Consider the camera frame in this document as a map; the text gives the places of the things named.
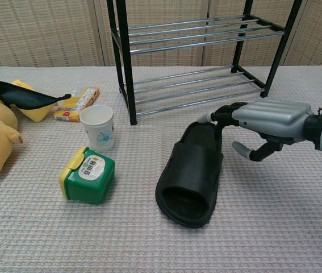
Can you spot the yellow orange snack carton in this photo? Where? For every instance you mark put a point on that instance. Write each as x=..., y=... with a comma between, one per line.
x=75, y=109

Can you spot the green box yellow lid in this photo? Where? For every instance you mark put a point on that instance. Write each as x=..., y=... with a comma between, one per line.
x=89, y=185

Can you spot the black rubber slipper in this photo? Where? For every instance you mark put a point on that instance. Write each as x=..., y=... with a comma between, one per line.
x=194, y=165

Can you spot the white paper cup blue flower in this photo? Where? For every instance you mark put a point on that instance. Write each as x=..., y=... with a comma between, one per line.
x=101, y=136

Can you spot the white waffle tablecloth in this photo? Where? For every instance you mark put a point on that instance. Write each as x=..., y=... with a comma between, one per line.
x=160, y=241

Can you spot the beige woven folding screen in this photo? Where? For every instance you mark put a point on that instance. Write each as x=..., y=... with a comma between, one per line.
x=50, y=34

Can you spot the black metal shoe rack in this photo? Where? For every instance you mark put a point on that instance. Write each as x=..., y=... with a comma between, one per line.
x=125, y=57

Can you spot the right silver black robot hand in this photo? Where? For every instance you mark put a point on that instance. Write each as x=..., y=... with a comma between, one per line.
x=274, y=119

